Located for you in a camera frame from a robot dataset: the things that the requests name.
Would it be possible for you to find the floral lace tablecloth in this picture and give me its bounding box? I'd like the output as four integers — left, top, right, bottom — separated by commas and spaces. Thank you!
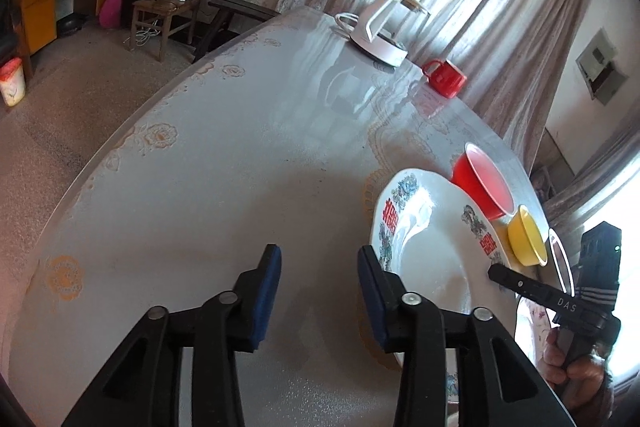
10, 7, 551, 427

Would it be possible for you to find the pink bag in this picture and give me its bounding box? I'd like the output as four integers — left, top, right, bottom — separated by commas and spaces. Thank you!
99, 0, 124, 28

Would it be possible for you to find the wooden desk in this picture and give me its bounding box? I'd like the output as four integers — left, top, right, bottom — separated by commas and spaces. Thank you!
10, 0, 132, 78

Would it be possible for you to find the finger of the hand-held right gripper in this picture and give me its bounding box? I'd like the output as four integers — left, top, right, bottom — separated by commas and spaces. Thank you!
487, 263, 563, 308

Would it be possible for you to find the wall electrical box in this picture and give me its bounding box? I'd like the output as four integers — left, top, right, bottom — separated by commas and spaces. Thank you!
575, 28, 630, 108

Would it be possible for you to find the steel metal bowl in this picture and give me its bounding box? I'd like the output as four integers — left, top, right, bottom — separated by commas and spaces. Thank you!
548, 228, 575, 296

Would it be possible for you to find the yellow plastic bowl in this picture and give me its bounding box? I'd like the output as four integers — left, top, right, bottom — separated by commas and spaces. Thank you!
506, 205, 549, 267

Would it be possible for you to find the red plastic bowl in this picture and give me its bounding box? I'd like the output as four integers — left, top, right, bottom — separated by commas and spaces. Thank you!
451, 143, 516, 221

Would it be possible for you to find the black bench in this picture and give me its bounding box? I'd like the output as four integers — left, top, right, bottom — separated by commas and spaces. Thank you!
192, 0, 281, 62

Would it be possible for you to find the black pan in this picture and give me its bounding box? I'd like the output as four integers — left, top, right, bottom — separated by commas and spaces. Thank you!
57, 16, 87, 38

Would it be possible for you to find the white red bucket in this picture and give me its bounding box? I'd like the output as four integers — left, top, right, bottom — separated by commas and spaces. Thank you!
0, 57, 27, 108

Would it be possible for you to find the white floral printed plate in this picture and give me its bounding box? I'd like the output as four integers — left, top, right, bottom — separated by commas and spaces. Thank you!
369, 168, 518, 405

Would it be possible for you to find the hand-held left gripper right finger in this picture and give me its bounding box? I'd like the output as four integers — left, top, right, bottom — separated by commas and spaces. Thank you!
356, 245, 578, 427

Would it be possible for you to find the white electric kettle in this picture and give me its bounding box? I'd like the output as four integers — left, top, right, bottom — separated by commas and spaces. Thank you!
334, 0, 432, 68

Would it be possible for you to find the beige window curtain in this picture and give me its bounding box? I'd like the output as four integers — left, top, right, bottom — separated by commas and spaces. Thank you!
542, 117, 640, 240

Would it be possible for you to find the red mug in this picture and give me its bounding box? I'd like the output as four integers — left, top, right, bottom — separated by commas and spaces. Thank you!
421, 59, 468, 98

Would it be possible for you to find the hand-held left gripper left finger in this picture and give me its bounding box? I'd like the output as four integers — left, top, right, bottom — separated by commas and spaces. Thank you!
62, 244, 282, 427

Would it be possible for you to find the person's right hand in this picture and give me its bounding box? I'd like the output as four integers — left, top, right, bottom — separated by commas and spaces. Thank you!
542, 327, 615, 420

